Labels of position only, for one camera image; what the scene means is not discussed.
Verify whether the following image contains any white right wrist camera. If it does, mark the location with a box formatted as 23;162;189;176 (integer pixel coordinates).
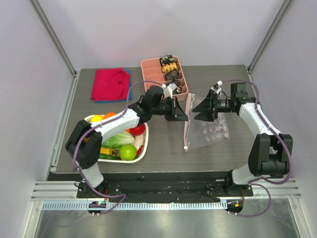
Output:
211;81;223;94

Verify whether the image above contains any blue folded cloth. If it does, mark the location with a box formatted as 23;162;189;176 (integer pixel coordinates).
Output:
95;70;133;104

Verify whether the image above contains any green toy apple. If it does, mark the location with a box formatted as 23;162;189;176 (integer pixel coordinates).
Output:
119;144;137;161

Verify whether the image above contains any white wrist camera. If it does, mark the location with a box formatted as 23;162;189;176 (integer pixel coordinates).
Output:
161;83;178;98
211;81;223;94

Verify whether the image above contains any black pink dotted sock roll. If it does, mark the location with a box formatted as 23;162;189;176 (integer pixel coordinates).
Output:
173;86;182;95

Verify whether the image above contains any red toy chili pepper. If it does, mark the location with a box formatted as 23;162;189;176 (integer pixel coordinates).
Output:
136;145;144;157

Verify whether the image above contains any pink divided organizer tray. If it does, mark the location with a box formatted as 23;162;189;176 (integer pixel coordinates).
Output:
141;56;189;102

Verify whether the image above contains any perforated metal cable tray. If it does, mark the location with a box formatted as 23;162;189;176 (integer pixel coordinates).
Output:
42;200;227;211

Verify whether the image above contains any clear zip top bag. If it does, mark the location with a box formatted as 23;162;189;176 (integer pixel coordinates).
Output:
184;93;230;151

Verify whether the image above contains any green toy lettuce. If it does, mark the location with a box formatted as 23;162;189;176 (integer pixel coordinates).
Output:
102;131;135;148

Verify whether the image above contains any black patterned sock roll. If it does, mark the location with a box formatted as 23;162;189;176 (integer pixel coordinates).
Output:
159;55;175;65

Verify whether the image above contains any red toy apple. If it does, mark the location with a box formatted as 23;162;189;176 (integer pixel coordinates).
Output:
129;124;146;136

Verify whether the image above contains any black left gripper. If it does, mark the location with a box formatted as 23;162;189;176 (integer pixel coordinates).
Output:
151;96;189;121

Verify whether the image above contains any green toy cucumber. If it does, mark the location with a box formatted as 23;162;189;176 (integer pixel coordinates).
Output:
99;153;121;161

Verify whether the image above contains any yellow black sock roll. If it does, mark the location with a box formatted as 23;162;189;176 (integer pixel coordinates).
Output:
161;62;178;73

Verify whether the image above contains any yellow toy bell pepper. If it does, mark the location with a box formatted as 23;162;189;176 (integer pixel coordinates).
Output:
90;115;104;123

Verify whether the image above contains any white toy radish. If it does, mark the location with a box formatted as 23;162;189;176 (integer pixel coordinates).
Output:
133;134;144;150

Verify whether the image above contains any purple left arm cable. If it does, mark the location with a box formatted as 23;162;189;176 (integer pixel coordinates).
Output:
52;79;165;228

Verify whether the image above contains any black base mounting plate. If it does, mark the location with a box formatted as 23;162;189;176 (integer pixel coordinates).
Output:
76;171;254;203

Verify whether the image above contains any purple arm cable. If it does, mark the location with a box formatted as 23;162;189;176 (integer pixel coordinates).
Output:
221;79;294;218
52;79;165;228

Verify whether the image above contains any dark brown sock roll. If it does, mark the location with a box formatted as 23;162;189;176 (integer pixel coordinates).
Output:
165;70;180;81

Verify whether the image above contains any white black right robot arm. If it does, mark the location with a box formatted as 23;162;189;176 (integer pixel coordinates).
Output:
192;80;293;196

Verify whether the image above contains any black brown sock roll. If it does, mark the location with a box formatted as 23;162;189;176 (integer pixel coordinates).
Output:
166;79;181;87

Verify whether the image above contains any magenta folded cloth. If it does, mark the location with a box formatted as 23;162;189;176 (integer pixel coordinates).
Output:
91;68;130;102

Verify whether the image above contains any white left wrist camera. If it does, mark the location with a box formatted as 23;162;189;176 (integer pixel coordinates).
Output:
161;83;178;98

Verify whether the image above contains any white perforated plastic basket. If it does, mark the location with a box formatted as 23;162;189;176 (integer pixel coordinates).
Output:
98;123;149;164

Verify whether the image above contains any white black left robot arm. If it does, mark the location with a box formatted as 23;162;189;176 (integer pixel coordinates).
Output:
65;86;188;198

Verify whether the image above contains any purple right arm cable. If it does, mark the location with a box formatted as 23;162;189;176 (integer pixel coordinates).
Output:
221;79;294;218

